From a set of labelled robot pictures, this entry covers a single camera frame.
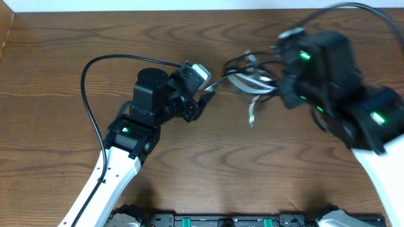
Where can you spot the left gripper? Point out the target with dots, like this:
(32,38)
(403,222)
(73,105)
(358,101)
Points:
(194,110)

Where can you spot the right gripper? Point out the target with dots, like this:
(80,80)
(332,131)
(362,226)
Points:
(285,85)

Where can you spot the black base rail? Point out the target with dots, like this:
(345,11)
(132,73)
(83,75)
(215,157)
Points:
(171,220)

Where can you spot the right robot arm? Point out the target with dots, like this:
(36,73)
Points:
(320,70)

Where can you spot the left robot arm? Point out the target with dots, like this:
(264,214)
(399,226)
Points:
(158,97)

